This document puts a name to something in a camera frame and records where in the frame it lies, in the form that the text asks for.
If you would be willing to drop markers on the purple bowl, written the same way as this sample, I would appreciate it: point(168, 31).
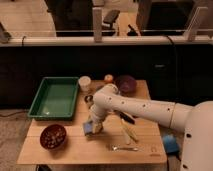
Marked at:
point(126, 83)

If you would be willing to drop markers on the white partition rail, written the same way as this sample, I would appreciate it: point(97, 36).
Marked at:
point(105, 41)

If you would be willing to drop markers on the cream spatula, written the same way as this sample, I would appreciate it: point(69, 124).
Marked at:
point(129, 134)

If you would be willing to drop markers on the blue tape roll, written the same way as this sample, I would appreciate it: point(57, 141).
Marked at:
point(170, 144)

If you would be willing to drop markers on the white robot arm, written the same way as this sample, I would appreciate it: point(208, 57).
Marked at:
point(196, 122)

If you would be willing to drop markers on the wooden table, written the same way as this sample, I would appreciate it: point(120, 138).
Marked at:
point(81, 149)

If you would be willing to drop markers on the office chair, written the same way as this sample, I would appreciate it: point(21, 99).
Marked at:
point(110, 19)

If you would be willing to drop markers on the small metal cup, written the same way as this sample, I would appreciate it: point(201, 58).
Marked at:
point(88, 98)

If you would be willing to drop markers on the dark red bowl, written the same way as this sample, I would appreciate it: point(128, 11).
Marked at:
point(52, 136)

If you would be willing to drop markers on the blue sponge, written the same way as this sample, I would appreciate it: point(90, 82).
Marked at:
point(88, 128)

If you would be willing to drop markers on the white cup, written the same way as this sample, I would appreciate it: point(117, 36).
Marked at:
point(84, 83)

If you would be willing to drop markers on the green plastic tray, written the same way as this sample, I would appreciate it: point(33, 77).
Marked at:
point(55, 99)

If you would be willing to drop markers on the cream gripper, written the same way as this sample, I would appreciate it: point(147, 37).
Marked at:
point(97, 127)

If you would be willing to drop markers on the black handled knife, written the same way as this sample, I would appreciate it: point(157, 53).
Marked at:
point(126, 118)

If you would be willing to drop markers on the silver fork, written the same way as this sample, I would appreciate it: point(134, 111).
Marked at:
point(115, 148)

